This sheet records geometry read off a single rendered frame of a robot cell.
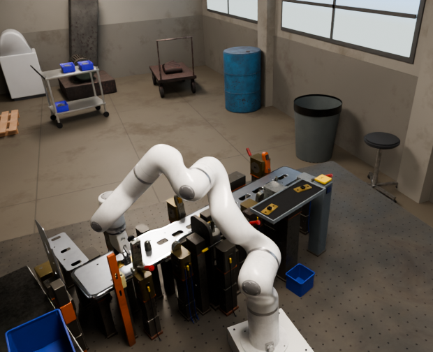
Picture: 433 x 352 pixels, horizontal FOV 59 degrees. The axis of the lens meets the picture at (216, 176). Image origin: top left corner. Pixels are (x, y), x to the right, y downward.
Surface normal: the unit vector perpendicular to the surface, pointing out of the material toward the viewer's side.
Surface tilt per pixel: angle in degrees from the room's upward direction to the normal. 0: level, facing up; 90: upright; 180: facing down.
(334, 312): 0
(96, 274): 0
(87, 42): 90
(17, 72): 90
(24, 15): 90
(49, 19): 90
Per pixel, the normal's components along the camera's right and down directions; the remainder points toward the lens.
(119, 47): 0.36, 0.44
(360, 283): -0.05, -0.87
